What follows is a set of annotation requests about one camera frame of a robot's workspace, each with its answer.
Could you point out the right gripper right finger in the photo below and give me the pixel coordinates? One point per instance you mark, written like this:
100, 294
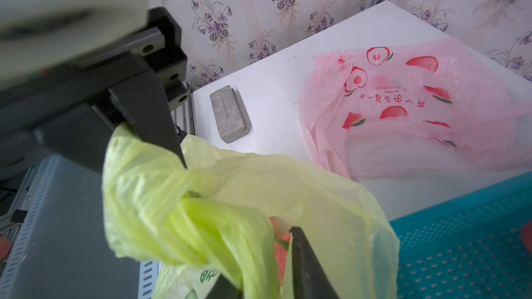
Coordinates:
308, 278

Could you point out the pink plastic bag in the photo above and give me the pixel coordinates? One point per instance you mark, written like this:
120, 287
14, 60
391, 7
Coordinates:
384, 111

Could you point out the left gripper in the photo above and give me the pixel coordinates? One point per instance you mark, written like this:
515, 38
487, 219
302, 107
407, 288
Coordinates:
73, 109

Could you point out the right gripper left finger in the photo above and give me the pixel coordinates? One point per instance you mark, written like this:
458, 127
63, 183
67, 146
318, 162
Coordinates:
223, 289

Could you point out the yellow-green plastic bag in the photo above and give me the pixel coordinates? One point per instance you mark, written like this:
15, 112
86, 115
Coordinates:
223, 221

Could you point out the teal plastic basket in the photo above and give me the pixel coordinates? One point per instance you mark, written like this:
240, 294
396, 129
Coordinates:
468, 247

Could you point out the grey eraser block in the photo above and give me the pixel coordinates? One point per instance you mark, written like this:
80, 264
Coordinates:
231, 122

